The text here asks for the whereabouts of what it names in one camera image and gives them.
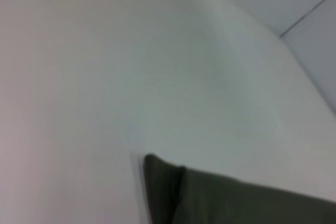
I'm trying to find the dark green printed T-shirt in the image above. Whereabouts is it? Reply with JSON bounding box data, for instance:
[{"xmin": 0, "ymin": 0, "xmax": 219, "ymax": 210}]
[{"xmin": 143, "ymin": 153, "xmax": 336, "ymax": 224}]

